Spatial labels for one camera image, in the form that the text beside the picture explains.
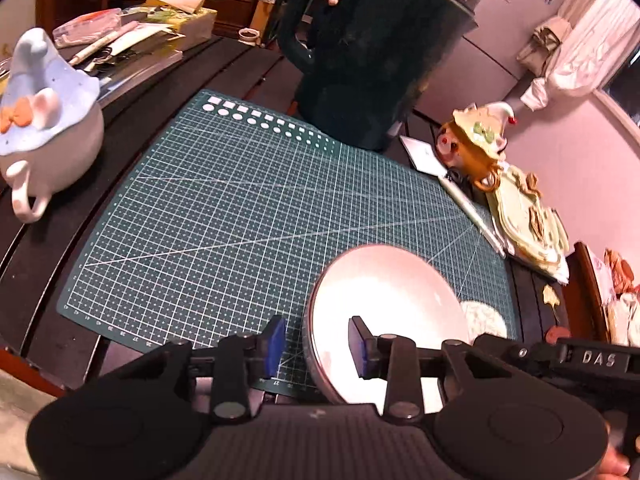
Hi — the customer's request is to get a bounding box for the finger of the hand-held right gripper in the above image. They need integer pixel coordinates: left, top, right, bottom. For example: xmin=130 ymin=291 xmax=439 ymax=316
xmin=471 ymin=333 xmax=557 ymax=379

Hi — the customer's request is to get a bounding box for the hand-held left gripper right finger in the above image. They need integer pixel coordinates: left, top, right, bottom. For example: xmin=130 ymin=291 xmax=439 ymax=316
xmin=347 ymin=316 xmax=502 ymax=419

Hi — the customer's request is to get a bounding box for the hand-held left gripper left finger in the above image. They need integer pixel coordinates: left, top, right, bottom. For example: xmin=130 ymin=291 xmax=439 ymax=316
xmin=107 ymin=316 xmax=288 ymax=423

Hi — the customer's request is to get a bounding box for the cream round sponge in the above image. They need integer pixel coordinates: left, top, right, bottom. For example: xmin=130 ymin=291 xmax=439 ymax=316
xmin=460 ymin=301 xmax=507 ymax=343

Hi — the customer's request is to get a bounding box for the person's right hand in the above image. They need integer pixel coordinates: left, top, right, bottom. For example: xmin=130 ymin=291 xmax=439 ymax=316
xmin=595 ymin=420 xmax=633 ymax=480

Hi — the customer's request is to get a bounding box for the wooden chair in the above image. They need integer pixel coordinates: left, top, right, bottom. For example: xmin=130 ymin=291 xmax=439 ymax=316
xmin=572 ymin=242 xmax=612 ymax=343

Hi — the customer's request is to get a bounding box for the green cutting mat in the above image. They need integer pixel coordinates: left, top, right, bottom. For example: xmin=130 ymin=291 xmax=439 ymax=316
xmin=56 ymin=89 xmax=518 ymax=396

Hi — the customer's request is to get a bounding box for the pale green ornate ceramic tray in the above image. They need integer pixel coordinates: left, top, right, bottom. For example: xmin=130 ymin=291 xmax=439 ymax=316
xmin=486 ymin=165 xmax=571 ymax=278

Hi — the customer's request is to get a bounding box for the orange clown ceramic figurine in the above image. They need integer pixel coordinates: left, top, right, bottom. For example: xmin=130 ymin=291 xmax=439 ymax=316
xmin=436 ymin=101 xmax=518 ymax=192

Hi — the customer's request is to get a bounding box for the dark green kettle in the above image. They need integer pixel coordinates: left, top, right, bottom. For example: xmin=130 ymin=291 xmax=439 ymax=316
xmin=275 ymin=0 xmax=478 ymax=153

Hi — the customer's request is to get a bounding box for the white hanging cloth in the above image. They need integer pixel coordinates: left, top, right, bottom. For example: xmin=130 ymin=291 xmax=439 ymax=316
xmin=520 ymin=0 xmax=640 ymax=111

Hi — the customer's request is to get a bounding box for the beige cloth bag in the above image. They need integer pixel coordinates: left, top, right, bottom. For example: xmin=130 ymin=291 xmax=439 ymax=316
xmin=517 ymin=16 xmax=571 ymax=63

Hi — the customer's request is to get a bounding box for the goose-shaped ceramic pot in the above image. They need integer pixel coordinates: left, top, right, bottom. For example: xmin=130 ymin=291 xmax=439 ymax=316
xmin=0 ymin=27 xmax=105 ymax=224

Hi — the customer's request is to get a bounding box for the stack of books and papers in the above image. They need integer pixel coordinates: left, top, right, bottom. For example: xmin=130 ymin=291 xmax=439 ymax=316
xmin=52 ymin=0 xmax=218 ymax=106

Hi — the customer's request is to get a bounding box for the grey fridge with magnets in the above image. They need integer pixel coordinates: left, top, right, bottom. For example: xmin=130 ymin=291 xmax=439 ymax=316
xmin=472 ymin=0 xmax=573 ymax=81

